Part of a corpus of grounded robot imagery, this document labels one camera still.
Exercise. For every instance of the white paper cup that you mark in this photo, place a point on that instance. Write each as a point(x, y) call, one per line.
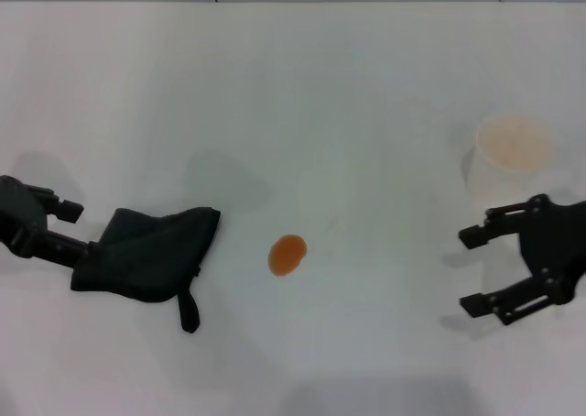
point(513, 155)

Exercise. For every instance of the orange liquid stain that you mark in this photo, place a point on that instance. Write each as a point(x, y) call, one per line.
point(287, 255)

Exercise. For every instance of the dark blue rag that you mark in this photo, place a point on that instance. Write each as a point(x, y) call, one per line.
point(146, 260)

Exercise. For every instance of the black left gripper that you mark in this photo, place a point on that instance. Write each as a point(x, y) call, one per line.
point(20, 219)

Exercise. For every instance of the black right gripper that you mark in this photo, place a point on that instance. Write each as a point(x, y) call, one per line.
point(558, 246)

